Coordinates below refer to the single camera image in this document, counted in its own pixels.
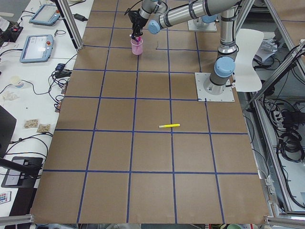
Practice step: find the yellow highlighter pen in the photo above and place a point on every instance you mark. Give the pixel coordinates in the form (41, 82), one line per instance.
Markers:
(169, 126)

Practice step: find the aluminium frame post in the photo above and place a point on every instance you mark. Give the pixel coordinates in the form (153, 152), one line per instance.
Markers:
(68, 19)

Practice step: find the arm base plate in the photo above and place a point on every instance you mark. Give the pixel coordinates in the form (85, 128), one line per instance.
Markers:
(208, 92)
(199, 25)

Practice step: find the pink mesh cup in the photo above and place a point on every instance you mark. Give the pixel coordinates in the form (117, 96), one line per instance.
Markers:
(137, 47)

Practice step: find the white plastic chair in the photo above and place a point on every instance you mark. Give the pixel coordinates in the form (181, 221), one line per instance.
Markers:
(246, 78)

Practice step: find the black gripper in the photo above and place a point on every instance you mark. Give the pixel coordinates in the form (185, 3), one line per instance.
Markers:
(138, 23)

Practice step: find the black power adapter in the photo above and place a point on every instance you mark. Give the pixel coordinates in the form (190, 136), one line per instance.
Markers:
(80, 17)

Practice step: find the teach pendant tablet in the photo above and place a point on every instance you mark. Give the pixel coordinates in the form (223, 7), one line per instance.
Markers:
(37, 48)
(47, 15)

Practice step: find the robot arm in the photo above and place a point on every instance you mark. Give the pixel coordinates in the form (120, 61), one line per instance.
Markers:
(156, 15)

